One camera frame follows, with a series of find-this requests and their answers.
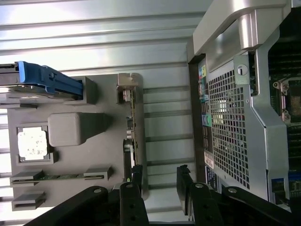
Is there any grey parts rack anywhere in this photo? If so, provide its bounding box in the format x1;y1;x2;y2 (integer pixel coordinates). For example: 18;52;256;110
6;73;149;212

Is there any green motherboard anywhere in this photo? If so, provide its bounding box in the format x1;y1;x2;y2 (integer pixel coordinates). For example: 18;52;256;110
249;42;301;212

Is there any green RAM stick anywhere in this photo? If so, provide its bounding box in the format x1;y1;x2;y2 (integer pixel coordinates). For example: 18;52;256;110
10;173;112;182

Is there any open black PC case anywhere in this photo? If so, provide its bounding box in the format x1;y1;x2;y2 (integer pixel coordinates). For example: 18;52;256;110
186;0;301;212

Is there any silver CPU chip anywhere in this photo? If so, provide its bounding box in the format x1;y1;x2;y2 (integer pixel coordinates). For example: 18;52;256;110
17;130;49;161

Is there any CPU socket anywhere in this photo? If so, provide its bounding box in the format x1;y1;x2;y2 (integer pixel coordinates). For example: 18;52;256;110
272;79;301;124

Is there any hard disk with blue caddy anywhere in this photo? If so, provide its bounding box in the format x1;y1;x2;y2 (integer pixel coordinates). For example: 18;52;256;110
0;60;83;102

